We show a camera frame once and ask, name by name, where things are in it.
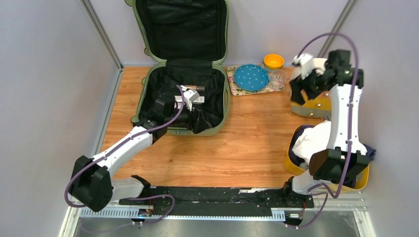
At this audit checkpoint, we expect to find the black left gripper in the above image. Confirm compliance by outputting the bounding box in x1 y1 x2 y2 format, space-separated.
165 100 211 134

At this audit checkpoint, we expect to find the white and orange drawer cabinet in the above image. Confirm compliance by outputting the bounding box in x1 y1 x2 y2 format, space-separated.
289 58 332 120

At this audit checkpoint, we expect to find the brown cosmetic bottle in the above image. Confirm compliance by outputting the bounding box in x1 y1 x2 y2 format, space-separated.
182 85 206 91

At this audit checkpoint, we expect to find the white garment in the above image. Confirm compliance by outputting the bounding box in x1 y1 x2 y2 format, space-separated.
289 120 332 166

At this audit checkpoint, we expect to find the green hard-shell suitcase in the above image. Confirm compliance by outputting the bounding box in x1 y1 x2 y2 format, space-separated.
126 0 230 136

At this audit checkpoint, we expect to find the navy blue garment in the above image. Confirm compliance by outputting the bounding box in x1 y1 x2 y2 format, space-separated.
300 144 376 185

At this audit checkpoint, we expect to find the yellow plastic basin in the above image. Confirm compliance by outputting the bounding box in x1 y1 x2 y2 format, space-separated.
284 125 370 193

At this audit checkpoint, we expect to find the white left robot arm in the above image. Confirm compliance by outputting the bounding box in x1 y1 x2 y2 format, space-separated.
64 96 210 212

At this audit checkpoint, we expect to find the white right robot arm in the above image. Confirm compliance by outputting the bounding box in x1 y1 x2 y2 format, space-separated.
282 49 370 207

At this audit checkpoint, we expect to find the clear drinking glass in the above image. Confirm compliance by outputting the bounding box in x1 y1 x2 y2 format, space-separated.
269 69 288 91

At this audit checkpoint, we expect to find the white cosmetic box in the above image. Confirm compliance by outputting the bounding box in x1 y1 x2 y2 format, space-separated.
174 95 205 104

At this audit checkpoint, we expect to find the small yellow bowl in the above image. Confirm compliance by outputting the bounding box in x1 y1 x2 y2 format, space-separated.
263 54 285 70

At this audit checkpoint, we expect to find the blue polka dot plate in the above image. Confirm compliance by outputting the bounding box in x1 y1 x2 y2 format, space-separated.
233 64 270 92

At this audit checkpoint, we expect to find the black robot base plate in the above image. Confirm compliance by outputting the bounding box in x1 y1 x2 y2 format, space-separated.
119 186 314 217

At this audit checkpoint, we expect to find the aluminium frame rail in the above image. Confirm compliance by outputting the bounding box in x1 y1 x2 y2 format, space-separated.
66 183 375 237

